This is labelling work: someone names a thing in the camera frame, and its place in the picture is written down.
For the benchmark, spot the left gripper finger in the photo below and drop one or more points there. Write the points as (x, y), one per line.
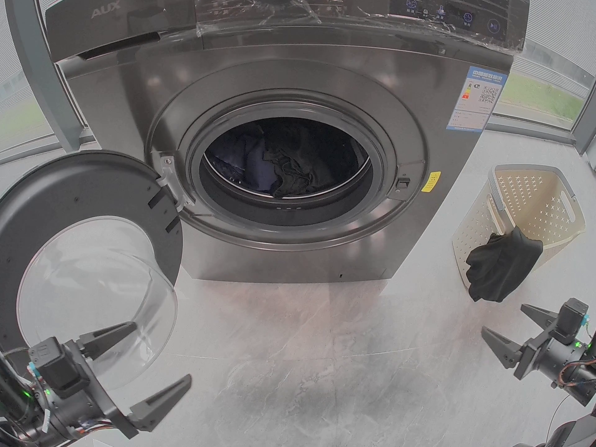
(158, 405)
(105, 337)

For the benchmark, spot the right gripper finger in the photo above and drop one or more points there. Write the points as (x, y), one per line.
(505, 348)
(542, 315)

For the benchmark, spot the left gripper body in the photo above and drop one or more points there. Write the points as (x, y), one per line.
(88, 408)

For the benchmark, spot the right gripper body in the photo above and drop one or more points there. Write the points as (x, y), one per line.
(554, 359)

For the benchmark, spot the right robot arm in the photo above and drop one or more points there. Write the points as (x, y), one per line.
(584, 387)

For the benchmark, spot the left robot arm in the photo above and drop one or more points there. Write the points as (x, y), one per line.
(18, 417)

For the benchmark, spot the cream laundry basket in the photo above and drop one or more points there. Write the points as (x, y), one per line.
(535, 203)

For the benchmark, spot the washing machine door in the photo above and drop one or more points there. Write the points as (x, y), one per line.
(70, 189)

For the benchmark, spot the heap of dark clothes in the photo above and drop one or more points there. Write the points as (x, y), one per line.
(288, 165)

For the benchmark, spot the grey washing machine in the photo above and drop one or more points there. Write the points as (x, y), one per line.
(298, 77)

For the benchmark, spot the black garment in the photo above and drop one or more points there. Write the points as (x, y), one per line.
(503, 268)

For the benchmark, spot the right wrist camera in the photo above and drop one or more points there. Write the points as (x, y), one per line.
(572, 319)

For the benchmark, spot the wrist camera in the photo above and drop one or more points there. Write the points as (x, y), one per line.
(56, 366)
(572, 319)

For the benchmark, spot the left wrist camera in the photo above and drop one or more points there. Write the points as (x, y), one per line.
(56, 366)

